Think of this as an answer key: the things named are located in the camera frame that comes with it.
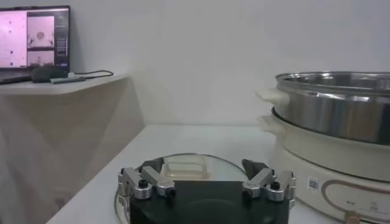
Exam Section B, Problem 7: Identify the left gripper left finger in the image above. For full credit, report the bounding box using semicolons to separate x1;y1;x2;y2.
118;156;177;201

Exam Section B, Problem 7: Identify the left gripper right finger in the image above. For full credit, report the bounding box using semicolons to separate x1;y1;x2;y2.
241;158;297;203

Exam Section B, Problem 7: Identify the round glass pot lid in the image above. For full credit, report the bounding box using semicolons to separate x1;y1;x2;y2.
114;153;248;224

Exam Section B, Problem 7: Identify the steel steamer pot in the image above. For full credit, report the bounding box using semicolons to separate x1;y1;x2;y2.
257;114;390;224

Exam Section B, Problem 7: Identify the stainless steel steamer basket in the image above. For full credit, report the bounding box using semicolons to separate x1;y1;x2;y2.
255;71;390;145

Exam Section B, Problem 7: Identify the white side table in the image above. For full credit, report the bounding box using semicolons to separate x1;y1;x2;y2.
0;72;146;224

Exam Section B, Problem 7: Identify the grey usb hub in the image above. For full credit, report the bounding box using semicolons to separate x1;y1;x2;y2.
50;75;87;85

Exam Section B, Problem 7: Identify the black computer mouse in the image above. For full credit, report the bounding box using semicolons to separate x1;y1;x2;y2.
31;66;68;83

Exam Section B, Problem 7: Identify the black laptop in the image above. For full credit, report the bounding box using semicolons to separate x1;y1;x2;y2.
0;5;71;85

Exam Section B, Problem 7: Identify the black usb cable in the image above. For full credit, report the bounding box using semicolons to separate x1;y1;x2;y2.
74;70;114;80

